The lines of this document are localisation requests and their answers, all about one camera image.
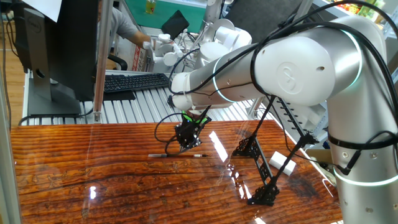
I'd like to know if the black chair armrest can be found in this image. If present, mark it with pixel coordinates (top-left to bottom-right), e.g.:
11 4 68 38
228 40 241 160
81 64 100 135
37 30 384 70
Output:
107 53 127 71

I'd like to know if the cardboard box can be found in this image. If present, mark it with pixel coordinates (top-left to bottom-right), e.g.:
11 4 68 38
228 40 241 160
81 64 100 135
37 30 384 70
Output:
306 148 335 181

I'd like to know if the bare forearm of operator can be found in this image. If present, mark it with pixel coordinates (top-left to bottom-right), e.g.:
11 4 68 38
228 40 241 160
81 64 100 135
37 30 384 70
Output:
127 30 152 49

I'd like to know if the green flange ring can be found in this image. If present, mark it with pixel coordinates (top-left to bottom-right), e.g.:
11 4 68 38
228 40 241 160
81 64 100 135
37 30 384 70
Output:
181 110 208 124

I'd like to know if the black desk pad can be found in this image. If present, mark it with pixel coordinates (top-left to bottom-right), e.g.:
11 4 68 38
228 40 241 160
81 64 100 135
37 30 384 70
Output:
103 90 137 101

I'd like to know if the white carton red lettering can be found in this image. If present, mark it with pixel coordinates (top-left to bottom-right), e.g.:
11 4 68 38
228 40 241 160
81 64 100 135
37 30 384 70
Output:
114 40 147 73

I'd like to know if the black keyboard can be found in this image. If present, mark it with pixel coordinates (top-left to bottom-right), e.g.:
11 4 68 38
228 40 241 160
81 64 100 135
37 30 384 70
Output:
103 73 171 93

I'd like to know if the dark grey panel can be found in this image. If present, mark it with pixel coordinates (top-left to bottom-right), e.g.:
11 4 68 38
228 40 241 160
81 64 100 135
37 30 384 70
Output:
225 0 304 43

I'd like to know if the thin black pen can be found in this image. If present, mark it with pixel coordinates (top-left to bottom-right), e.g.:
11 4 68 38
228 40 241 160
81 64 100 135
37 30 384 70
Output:
148 152 209 158

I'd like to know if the white articulated device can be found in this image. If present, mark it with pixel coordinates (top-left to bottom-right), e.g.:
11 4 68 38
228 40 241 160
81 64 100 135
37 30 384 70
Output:
142 33 184 66

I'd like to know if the white paper sheet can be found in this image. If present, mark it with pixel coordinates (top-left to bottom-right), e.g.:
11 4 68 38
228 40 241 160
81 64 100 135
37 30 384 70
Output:
20 0 63 23

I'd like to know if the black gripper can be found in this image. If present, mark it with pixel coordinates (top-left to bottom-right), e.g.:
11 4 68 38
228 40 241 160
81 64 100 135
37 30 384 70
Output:
175 119 208 152

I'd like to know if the pale green plastic bottle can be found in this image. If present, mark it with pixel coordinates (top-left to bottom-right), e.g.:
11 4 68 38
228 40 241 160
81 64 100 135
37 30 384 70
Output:
368 0 386 16

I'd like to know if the yellow drink bottle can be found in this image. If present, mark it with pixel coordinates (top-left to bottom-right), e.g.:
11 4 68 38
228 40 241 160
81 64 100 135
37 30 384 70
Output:
145 0 157 15

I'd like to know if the black computer monitor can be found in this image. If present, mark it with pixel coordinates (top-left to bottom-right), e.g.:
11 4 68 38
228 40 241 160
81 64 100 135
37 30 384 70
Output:
12 0 100 116

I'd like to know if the white metal shelf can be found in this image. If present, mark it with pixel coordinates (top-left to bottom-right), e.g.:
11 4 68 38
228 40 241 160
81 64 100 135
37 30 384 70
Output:
310 0 398 150

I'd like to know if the wood grain table mat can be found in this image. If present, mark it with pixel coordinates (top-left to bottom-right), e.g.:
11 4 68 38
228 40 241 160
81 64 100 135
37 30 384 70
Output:
10 119 343 224

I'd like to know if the black monitor power cable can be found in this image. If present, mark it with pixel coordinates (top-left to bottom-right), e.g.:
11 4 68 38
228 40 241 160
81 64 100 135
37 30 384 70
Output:
17 107 95 126

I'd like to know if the white foam block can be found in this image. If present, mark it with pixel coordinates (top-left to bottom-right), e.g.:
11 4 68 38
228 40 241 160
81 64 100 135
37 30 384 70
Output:
269 151 297 177

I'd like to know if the black hanging cable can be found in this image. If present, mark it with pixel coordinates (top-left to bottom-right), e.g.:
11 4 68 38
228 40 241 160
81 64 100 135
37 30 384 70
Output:
0 12 13 131

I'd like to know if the black pen rack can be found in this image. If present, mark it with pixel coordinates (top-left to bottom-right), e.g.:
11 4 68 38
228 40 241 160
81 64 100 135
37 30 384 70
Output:
231 95 320 207

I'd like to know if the black tablet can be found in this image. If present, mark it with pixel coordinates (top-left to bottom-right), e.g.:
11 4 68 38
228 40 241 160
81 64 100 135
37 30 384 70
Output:
160 9 190 38

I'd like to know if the green board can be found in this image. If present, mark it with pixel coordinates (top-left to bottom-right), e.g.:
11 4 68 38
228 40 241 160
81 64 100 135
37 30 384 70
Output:
124 0 206 32

